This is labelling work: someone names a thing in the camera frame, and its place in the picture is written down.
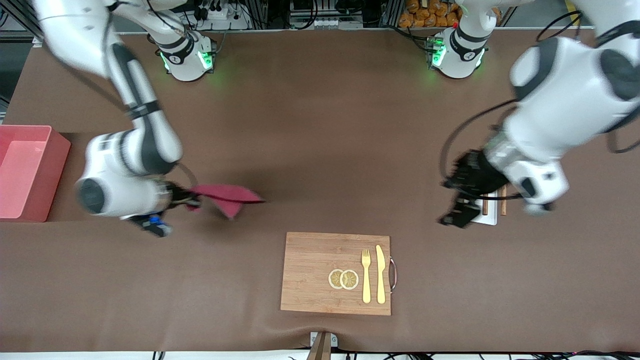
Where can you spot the table edge clamp bracket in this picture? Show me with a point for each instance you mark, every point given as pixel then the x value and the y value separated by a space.
pixel 334 341

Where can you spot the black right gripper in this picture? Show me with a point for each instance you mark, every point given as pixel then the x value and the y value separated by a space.
pixel 177 195

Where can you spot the brown wooden chopstick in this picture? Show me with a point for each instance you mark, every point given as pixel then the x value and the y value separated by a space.
pixel 485 207
pixel 503 207

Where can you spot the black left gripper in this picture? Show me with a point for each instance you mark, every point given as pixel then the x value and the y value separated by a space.
pixel 471 174

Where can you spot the white power strip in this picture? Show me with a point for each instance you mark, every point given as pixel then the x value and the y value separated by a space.
pixel 225 15

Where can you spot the lemon slice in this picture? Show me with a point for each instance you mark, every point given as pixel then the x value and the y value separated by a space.
pixel 350 280

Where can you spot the orange snack bags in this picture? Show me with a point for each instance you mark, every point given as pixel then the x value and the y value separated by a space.
pixel 425 17

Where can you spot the pink and grey cloth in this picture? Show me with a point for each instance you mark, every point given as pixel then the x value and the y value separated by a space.
pixel 225 194

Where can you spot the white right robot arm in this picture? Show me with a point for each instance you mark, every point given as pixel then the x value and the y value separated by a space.
pixel 115 195

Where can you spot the gold fork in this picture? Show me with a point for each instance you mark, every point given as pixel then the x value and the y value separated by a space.
pixel 366 285

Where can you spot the white chopstick rest tray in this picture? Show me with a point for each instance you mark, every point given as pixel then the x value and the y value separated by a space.
pixel 492 217

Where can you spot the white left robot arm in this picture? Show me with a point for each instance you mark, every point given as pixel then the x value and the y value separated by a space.
pixel 565 100

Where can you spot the pink plastic bin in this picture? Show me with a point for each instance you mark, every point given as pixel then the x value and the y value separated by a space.
pixel 30 175

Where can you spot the gold knife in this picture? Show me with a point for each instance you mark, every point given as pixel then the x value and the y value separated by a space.
pixel 381 280

